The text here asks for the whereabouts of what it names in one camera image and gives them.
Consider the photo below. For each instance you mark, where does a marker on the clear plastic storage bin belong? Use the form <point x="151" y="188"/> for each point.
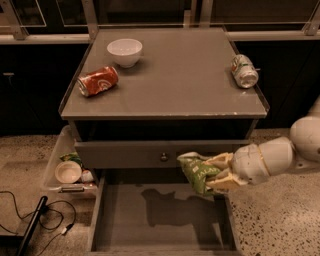
<point x="64" y="145"/>

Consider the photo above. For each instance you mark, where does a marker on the metal window railing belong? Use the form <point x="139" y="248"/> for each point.
<point x="243" y="20"/>

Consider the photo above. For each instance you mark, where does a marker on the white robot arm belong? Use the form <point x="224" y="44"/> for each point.
<point x="299" y="151"/>

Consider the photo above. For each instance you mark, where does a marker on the small red white item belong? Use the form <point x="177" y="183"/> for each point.
<point x="87" y="177"/>

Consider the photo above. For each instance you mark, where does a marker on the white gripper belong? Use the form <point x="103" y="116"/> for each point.
<point x="248" y="164"/>

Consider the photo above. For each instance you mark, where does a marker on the green snack bag in bin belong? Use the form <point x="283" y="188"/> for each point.
<point x="71" y="157"/>

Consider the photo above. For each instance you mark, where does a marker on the closed grey upper drawer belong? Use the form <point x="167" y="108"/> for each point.
<point x="146" y="154"/>

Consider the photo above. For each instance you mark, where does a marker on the green jalapeno chip bag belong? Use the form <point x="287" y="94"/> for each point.
<point x="197" y="171"/>

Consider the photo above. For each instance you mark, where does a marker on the round brass drawer knob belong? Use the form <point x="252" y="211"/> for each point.
<point x="164" y="157"/>

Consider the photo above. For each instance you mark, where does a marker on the white ceramic bowl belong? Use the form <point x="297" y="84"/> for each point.
<point x="125" y="52"/>

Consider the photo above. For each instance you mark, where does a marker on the small white bowl in bin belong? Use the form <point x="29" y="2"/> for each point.
<point x="68" y="172"/>

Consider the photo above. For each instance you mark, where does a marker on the grey drawer cabinet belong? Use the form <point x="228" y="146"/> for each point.
<point x="181" y="89"/>

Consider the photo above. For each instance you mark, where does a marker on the red soda can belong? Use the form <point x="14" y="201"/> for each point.
<point x="98" y="81"/>

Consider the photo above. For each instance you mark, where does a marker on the black bar on floor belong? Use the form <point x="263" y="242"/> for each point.
<point x="31" y="226"/>

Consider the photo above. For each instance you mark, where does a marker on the open grey lower drawer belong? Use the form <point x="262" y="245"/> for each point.
<point x="155" y="212"/>

